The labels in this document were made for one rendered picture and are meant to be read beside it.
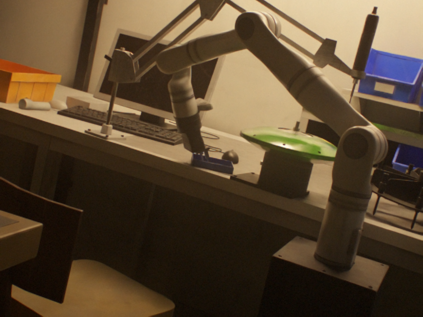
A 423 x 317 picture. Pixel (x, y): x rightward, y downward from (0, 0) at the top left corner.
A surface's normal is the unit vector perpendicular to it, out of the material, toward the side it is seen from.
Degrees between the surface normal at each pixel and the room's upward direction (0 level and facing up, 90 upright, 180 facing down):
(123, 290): 0
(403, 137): 90
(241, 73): 90
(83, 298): 0
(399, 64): 90
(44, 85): 94
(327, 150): 24
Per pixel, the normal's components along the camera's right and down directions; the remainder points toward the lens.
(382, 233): -0.40, 0.06
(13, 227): 0.22, -0.96
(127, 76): -0.17, 0.12
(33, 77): 0.93, 0.25
